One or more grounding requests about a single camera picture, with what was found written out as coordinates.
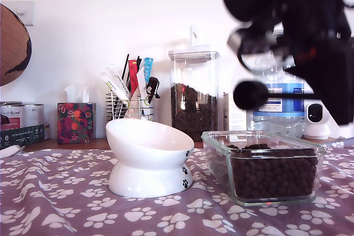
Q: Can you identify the black plastic measuring scoop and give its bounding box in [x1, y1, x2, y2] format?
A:
[233, 80, 324, 111]

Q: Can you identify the brown cat food kibble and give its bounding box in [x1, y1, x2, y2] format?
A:
[169, 82, 218, 137]
[228, 142, 319, 201]

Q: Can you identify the white tilted ceramic pet bowl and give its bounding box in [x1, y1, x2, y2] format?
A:
[105, 119, 195, 199]

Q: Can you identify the large clear water bottle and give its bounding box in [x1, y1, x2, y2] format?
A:
[252, 53, 306, 139]

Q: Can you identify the small white cardboard carton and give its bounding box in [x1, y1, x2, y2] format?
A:
[222, 92, 248, 132]

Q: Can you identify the clear glass rectangular container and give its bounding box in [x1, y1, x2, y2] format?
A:
[201, 130, 326, 207]

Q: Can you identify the tall clear jar white lid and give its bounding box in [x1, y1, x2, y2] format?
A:
[168, 25, 221, 143]

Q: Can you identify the black hair clip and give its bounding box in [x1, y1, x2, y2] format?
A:
[144, 76, 161, 104]

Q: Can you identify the blue sachet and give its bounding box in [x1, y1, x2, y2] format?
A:
[142, 57, 154, 85]

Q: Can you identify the plain white sachet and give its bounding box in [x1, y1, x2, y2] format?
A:
[135, 66, 148, 103]

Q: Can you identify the red sachet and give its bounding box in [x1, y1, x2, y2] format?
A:
[127, 59, 139, 97]

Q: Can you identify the thin black straw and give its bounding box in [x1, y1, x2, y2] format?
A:
[121, 53, 130, 83]

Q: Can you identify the white sachet black print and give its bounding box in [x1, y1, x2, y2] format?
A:
[106, 64, 131, 100]

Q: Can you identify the white sachet green print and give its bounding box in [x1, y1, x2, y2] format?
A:
[100, 71, 131, 108]

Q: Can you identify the white tissue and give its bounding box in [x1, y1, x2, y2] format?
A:
[63, 83, 91, 104]

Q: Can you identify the floral tissue box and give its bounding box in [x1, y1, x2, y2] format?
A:
[57, 102, 97, 145]

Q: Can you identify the purple paw-print cloth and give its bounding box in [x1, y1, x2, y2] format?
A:
[0, 138, 354, 236]

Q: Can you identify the plain white tin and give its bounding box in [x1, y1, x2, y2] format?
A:
[24, 103, 45, 128]

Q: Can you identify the dark green flat box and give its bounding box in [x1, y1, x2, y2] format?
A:
[0, 124, 45, 150]

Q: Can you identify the brown cork globe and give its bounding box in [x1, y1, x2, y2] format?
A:
[0, 3, 33, 87]

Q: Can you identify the white tin red label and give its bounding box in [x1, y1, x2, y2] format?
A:
[0, 102, 26, 132]

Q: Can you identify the white flat dish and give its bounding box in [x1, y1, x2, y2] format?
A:
[0, 144, 25, 159]

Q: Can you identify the small white round camera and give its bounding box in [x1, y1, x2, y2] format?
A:
[303, 102, 332, 140]

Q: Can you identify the thin black camera cable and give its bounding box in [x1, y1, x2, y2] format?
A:
[237, 52, 259, 73]

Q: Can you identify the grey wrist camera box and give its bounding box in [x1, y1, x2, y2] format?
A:
[227, 22, 284, 56]

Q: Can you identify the chrome wire holder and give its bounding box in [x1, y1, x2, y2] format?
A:
[105, 92, 154, 122]

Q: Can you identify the white wall switch plate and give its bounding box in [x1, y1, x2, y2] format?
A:
[15, 0, 36, 27]

